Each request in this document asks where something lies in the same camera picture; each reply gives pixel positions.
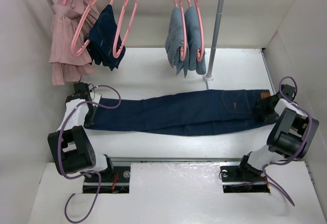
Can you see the light blue hanging jeans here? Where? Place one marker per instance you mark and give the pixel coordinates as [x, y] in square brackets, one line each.
[193, 35]
[174, 42]

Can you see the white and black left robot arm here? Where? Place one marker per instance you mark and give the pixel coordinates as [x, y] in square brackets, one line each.
[70, 147]

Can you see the pink hanger light jeans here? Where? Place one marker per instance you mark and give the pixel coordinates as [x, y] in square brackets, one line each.
[183, 48]
[200, 50]

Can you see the pink hanger left light jeans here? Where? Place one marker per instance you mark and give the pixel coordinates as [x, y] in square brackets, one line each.
[183, 48]

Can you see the pink ruffled dress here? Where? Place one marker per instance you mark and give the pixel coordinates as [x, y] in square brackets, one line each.
[65, 66]

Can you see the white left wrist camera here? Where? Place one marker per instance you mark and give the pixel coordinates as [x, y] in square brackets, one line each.
[96, 97]

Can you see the dark blue hanging jeans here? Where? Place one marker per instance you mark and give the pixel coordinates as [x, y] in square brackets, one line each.
[101, 39]

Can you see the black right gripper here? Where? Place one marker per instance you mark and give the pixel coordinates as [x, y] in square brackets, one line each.
[266, 116]

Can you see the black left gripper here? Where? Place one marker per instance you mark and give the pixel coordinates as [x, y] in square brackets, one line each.
[89, 120]

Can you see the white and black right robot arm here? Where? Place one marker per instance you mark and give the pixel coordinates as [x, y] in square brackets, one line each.
[290, 137]

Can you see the light blue hanging jeans right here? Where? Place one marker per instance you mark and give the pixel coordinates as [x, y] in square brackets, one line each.
[193, 35]

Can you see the dark blue trousers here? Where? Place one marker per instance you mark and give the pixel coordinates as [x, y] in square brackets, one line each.
[197, 113]

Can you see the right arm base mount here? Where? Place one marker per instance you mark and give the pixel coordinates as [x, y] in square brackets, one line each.
[236, 180]

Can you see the pink hanger right light jeans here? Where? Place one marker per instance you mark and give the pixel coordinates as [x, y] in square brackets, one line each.
[200, 50]

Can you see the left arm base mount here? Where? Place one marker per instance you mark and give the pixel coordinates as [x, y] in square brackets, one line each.
[112, 182]

